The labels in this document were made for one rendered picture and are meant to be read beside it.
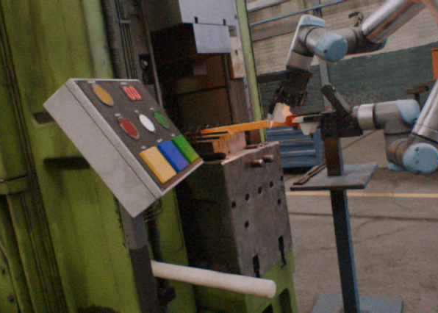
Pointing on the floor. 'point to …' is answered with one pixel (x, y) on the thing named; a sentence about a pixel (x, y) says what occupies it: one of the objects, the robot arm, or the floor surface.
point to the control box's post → (140, 261)
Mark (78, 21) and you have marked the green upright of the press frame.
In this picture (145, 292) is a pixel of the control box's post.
